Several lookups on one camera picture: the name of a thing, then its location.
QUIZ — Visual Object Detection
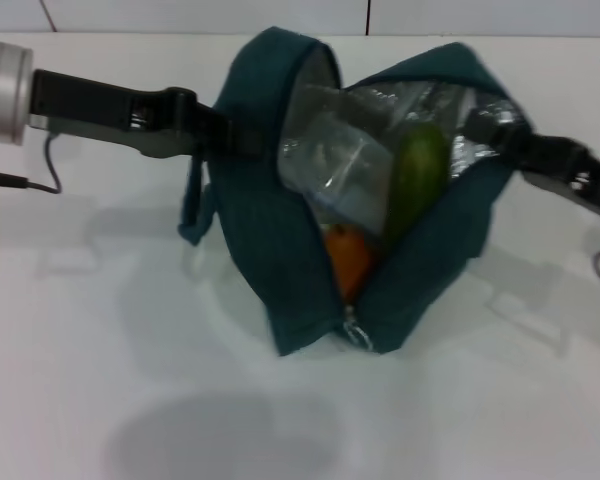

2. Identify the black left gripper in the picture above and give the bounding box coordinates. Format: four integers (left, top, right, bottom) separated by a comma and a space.
29, 69, 275, 161

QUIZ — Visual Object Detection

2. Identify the clear zipper pull ring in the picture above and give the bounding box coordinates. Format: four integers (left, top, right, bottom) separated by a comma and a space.
342, 304, 376, 351

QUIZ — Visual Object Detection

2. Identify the yellow orange pear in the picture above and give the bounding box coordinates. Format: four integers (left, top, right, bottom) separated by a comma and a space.
324, 223, 376, 301

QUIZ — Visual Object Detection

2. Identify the clear container with blue lid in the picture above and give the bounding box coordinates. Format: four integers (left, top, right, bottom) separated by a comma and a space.
279, 84, 396, 236

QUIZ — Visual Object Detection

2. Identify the dark teal insulated lunch bag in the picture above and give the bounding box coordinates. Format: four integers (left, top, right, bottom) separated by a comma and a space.
177, 27, 536, 356

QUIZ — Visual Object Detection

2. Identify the green cucumber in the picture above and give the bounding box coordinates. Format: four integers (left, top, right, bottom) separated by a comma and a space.
382, 123, 449, 246

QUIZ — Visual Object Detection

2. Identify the left gripper cable with plug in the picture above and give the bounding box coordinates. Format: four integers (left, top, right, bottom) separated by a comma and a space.
0, 133, 64, 195

